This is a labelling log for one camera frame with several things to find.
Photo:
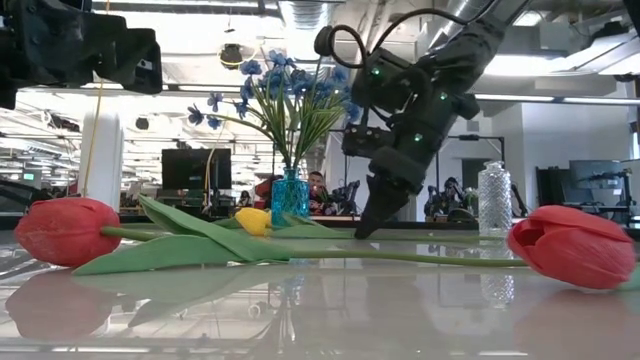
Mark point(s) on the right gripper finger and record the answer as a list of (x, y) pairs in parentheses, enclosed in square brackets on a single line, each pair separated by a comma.
[(382, 205)]

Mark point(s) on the blue glass vase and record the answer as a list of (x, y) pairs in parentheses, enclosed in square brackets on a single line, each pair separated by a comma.
[(290, 200)]

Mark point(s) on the yellow artificial tulip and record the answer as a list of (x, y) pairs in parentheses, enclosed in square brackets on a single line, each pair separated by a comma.
[(252, 221)]

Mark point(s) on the red artificial tulip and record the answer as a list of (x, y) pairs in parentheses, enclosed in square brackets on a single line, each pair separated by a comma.
[(575, 250), (65, 230)]

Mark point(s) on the background black robot arm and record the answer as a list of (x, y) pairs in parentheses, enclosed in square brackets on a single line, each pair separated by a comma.
[(452, 192)]

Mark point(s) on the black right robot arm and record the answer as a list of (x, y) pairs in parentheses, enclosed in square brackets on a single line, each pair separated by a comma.
[(465, 55)]

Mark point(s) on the clear textured glass vase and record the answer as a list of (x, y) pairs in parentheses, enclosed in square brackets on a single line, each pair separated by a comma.
[(494, 200)]

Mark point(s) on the person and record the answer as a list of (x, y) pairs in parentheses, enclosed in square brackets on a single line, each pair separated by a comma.
[(315, 181)]

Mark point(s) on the white pillar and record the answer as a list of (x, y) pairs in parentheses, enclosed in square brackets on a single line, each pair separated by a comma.
[(102, 160)]

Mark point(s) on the black ceiling device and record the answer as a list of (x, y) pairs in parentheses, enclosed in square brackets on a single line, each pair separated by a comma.
[(231, 55)]

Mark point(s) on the black computer monitor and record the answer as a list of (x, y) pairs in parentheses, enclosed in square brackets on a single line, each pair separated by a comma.
[(195, 170)]

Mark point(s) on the dark desk monitor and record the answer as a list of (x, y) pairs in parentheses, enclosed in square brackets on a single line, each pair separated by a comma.
[(595, 175)]

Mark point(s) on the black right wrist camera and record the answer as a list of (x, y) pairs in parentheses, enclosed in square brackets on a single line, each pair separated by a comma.
[(365, 142)]

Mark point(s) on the black background rig frame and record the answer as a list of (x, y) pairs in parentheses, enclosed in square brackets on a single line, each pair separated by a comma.
[(469, 137)]

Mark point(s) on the silver ceiling air duct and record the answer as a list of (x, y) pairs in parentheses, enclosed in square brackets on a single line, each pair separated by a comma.
[(305, 15)]

